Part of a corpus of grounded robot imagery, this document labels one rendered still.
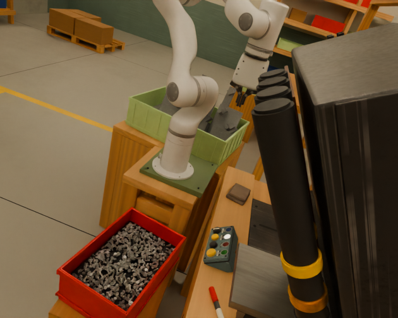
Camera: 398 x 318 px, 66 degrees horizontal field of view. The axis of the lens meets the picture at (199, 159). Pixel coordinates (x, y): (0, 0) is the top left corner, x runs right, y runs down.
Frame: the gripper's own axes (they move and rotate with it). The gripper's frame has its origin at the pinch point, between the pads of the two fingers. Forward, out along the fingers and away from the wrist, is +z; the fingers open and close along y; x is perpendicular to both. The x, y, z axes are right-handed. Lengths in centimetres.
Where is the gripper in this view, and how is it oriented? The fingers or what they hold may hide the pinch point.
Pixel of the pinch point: (240, 100)
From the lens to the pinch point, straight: 108.0
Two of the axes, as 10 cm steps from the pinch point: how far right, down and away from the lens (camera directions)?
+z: -2.7, 8.3, 4.9
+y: -9.4, -3.4, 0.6
